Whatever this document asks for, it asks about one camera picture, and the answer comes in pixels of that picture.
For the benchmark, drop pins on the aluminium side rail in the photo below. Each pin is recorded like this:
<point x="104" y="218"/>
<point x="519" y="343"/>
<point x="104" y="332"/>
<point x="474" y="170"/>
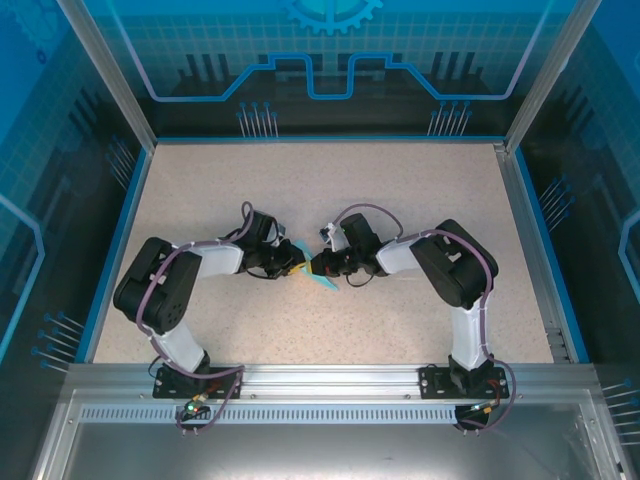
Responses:
<point x="520" y="210"/>

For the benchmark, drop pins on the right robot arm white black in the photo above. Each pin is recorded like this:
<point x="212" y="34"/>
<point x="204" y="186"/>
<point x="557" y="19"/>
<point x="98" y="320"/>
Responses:
<point x="470" y="330"/>

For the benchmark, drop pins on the black base plate left arm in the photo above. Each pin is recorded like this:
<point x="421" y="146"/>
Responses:
<point x="165" y="386"/>

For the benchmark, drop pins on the aluminium mounting rail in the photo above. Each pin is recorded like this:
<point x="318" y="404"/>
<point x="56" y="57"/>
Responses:
<point x="330" y="380"/>

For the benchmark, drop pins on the black base plate right arm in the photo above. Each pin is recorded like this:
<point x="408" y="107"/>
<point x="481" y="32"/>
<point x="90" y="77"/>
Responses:
<point x="432" y="382"/>

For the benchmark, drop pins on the light blue paper sheet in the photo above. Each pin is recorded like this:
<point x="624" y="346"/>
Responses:
<point x="301" y="248"/>

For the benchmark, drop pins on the aluminium frame post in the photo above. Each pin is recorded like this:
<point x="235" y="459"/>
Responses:
<point x="115" y="80"/>
<point x="545" y="80"/>

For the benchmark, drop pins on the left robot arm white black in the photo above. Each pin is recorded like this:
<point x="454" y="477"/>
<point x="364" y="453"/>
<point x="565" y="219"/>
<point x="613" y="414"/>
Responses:
<point x="220" y="260"/>

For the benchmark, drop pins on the grey sheet metal panel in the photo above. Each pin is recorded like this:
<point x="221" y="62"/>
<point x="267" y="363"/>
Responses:
<point x="320" y="450"/>

